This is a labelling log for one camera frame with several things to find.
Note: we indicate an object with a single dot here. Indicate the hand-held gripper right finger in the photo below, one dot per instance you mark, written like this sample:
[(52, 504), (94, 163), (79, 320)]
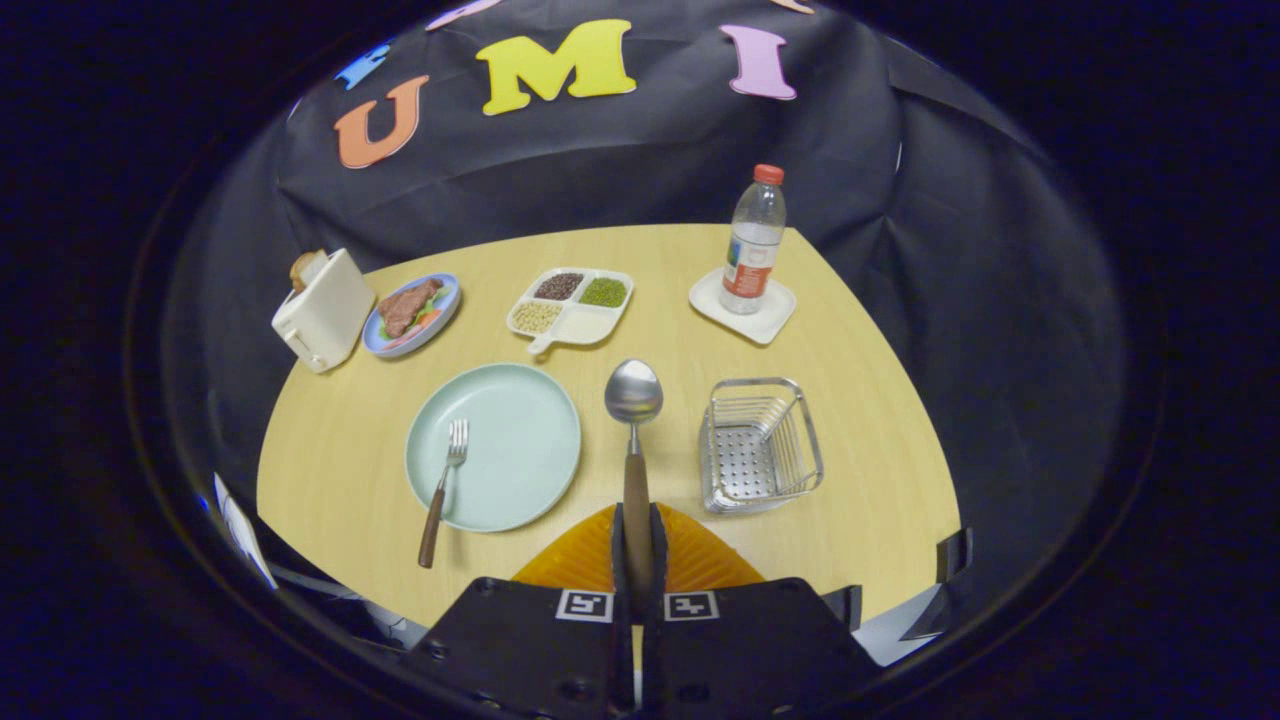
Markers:
[(740, 650)]

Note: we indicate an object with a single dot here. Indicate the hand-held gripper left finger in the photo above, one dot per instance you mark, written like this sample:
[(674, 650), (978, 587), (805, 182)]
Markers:
[(540, 650)]

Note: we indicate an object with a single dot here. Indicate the pale green plate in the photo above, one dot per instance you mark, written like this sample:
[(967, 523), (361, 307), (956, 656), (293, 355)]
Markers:
[(520, 440)]

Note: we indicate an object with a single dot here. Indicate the white divided bean tray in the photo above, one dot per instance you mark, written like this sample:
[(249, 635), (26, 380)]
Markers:
[(585, 325)]

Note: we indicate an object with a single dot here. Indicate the white square coaster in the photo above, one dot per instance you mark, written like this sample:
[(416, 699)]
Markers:
[(770, 320)]

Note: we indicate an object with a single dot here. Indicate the blue food plate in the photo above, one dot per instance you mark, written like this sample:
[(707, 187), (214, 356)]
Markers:
[(440, 315)]

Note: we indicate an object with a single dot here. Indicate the brown steak with vegetables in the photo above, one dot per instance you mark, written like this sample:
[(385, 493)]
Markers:
[(405, 305)]

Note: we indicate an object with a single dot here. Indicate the white toaster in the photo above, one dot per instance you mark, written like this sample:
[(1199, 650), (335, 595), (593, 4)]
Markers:
[(330, 310)]

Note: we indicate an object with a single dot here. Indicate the clear water bottle red cap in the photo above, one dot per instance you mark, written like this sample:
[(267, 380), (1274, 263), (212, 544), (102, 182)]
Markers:
[(752, 250)]

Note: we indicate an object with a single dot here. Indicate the toasted bread slice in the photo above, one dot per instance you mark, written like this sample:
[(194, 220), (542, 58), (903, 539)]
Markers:
[(305, 268)]

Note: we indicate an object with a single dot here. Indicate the black table bracket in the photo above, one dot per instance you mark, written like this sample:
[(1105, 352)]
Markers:
[(845, 605), (955, 555)]

